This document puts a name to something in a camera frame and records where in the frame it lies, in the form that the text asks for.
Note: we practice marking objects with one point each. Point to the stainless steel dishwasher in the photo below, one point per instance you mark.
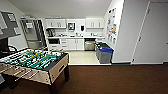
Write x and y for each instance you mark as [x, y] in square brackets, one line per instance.
[89, 46]

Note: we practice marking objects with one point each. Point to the white lower cabinet door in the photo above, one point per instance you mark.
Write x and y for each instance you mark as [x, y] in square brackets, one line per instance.
[80, 44]
[71, 44]

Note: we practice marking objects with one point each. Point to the dark grey trash bin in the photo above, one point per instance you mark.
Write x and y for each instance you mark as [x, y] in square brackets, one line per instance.
[98, 44]

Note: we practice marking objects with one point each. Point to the white cabinet drawer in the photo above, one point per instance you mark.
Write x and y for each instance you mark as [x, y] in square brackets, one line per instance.
[64, 43]
[64, 40]
[64, 47]

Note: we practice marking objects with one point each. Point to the blue-green trash bin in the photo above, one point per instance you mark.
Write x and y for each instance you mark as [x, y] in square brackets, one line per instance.
[106, 56]

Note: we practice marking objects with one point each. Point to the white drawer below microwave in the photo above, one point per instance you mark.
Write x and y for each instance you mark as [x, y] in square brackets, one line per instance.
[54, 47]

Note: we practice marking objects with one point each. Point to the built-in black microwave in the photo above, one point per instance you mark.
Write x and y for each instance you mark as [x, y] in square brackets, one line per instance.
[54, 41]

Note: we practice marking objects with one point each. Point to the black coffee maker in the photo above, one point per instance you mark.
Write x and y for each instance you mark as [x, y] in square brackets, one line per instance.
[50, 32]

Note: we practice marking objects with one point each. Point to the stainless steel fridge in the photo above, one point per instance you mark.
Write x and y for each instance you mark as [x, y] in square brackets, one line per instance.
[33, 33]

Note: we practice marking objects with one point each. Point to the green foosball table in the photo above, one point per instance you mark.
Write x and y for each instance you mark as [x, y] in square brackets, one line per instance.
[33, 63]

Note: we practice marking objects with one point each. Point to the white room door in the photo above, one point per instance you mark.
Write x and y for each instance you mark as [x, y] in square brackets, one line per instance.
[151, 33]

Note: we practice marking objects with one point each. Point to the framed interior window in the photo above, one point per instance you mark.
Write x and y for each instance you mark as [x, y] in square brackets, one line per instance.
[8, 23]

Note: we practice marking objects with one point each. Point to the large colourful wall poster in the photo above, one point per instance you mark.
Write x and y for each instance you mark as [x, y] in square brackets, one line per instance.
[111, 28]

